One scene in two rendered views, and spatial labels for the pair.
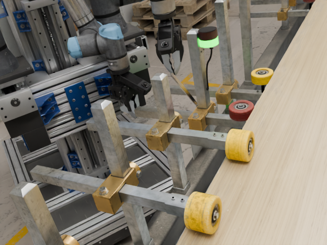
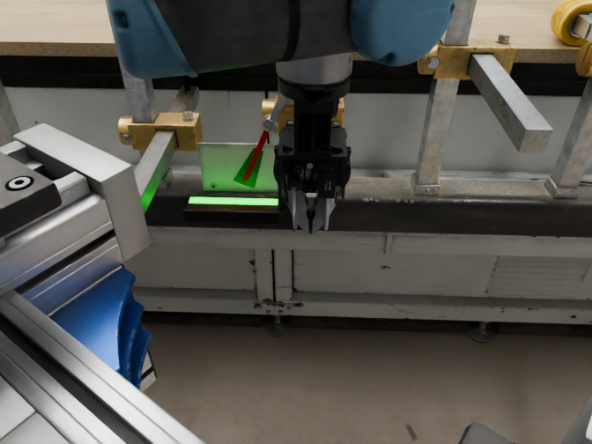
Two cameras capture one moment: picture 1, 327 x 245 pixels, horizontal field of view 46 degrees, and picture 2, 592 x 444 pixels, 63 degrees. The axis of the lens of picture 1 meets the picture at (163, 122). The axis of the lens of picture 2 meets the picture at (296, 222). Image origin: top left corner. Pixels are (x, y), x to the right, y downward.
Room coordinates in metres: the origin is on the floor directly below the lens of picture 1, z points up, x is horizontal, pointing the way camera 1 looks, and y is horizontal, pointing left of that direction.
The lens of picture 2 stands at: (1.56, 0.50, 1.21)
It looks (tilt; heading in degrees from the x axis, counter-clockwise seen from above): 38 degrees down; 239
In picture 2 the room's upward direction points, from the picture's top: straight up
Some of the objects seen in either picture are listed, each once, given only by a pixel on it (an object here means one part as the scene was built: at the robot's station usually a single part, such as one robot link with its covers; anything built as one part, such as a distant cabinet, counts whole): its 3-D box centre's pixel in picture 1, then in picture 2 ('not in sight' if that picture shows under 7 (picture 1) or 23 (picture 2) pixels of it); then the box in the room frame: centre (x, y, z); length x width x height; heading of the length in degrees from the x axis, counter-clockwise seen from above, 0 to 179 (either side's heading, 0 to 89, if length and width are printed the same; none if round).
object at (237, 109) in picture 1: (242, 119); not in sight; (1.05, -0.25, 0.85); 0.08 x 0.08 x 0.11
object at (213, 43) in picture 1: (208, 41); not in sight; (1.14, -0.19, 1.11); 0.06 x 0.06 x 0.02
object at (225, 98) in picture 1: (227, 91); (160, 131); (1.36, -0.28, 0.81); 0.14 x 0.06 x 0.05; 146
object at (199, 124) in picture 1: (203, 115); (303, 114); (1.15, -0.14, 0.85); 0.14 x 0.06 x 0.05; 146
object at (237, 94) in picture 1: (214, 93); (164, 146); (1.37, -0.23, 0.81); 0.44 x 0.03 x 0.04; 56
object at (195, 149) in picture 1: (205, 129); (272, 169); (1.21, -0.15, 0.75); 0.26 x 0.01 x 0.10; 146
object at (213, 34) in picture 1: (208, 33); not in sight; (1.14, -0.19, 1.14); 0.06 x 0.06 x 0.02
